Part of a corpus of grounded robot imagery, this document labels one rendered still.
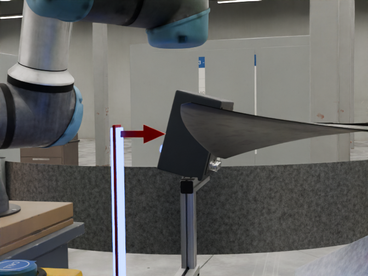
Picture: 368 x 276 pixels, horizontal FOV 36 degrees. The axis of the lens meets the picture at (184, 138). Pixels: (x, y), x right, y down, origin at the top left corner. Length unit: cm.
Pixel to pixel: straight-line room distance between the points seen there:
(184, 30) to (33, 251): 45
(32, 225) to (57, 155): 649
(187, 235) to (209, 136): 56
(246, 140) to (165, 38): 18
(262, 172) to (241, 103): 435
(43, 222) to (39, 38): 31
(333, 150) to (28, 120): 422
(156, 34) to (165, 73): 649
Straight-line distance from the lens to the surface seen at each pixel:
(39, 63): 99
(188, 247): 126
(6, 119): 98
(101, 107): 1203
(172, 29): 65
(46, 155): 750
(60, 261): 103
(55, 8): 59
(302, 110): 677
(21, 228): 92
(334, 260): 70
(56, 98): 100
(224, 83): 693
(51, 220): 100
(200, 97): 126
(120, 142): 71
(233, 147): 76
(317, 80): 504
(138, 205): 258
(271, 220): 261
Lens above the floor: 121
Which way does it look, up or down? 3 degrees down
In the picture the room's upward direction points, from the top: 1 degrees counter-clockwise
